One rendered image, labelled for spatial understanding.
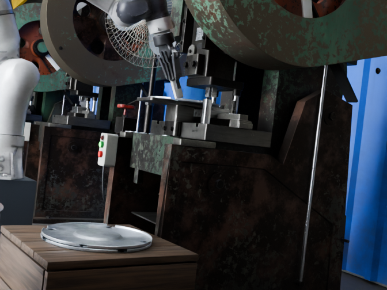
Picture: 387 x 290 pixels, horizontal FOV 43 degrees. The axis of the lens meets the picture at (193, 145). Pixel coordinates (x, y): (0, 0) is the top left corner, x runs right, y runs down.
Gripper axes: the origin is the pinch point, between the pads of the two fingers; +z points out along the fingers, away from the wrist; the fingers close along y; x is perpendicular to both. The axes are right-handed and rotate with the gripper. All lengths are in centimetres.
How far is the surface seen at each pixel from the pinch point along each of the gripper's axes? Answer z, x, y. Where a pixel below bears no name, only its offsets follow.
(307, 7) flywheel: -17, 36, 35
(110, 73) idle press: -3, 36, -140
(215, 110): 13.0, 15.4, -2.3
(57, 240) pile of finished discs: 20, -66, 40
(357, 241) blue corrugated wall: 114, 96, -19
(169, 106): 7.3, 1.4, -12.2
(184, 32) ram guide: -18.3, 20.2, -17.7
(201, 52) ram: -9.3, 19.5, -7.7
